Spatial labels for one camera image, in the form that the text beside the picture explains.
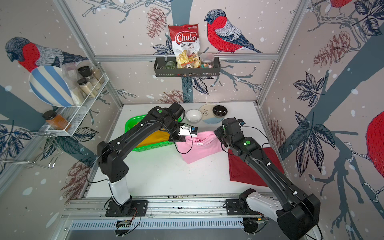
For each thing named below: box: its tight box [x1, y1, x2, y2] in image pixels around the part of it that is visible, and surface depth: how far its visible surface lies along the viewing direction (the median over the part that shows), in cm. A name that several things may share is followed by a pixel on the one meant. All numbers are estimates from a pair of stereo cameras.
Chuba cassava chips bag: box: [168, 23, 201, 69], surface depth 84 cm
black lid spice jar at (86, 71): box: [77, 66, 102, 91], surface depth 82 cm
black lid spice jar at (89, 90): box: [77, 78, 98, 98], surface depth 79 cm
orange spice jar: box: [42, 110, 72, 131], surface depth 64 cm
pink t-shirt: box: [176, 131, 224, 165], surface depth 80 cm
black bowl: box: [212, 105, 228, 119], surface depth 112 cm
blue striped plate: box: [28, 65, 74, 107], surface depth 68 cm
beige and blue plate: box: [199, 103, 225, 125], surface depth 113 cm
